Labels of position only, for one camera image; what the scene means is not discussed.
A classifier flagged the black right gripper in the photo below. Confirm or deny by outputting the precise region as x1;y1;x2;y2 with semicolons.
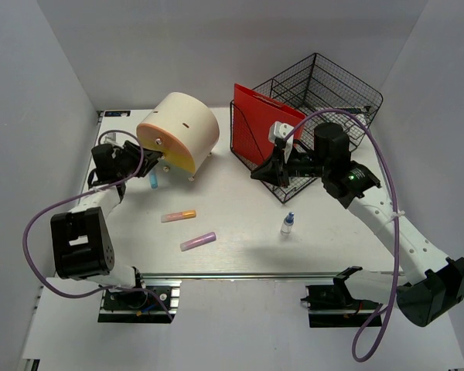
251;145;329;189

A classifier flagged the blue tube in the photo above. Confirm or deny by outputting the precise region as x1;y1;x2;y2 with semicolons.
149;172;159;189

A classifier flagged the red file folder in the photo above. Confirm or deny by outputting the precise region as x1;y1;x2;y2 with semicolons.
231;83;305;165

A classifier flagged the peach top drawer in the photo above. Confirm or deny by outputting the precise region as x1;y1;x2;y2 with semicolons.
136;123;192;161

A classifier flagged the aluminium front rail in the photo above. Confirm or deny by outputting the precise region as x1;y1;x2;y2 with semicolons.
138;271;407;280

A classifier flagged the purple tube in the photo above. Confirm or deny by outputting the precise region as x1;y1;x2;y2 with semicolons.
180;232;217;252

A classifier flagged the black label sticker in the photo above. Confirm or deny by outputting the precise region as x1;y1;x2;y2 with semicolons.
104;111;131;117

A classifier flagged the cream semicircular drawer box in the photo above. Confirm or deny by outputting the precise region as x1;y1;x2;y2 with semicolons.
141;92;220;179

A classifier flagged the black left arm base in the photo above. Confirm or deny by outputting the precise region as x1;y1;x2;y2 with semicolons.
97;273;180;324

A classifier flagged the orange capped pink tube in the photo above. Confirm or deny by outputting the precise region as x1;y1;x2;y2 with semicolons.
161;209;196;223

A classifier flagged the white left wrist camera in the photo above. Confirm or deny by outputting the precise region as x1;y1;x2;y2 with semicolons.
98;133;118;145

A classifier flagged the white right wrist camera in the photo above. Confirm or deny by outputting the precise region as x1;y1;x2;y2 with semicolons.
268;121;294;162

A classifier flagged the black wire mesh organizer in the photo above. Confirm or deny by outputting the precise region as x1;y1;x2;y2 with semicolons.
230;53;383;204

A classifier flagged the yellow bottom drawer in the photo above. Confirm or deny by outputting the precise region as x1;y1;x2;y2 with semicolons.
156;146;196;174

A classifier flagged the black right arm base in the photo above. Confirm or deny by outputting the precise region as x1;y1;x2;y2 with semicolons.
300;266;379;328

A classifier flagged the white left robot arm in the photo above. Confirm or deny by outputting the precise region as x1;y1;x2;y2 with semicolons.
50;141;162;308

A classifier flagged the small blue capped bottle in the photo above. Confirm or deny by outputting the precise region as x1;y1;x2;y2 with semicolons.
280;212;295;235

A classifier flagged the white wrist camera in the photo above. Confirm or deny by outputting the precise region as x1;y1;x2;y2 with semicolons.
268;121;294;162
98;133;118;145

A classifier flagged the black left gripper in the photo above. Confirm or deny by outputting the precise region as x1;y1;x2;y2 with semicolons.
115;141;163;180

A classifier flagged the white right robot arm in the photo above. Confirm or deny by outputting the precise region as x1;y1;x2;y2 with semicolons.
251;121;464;327

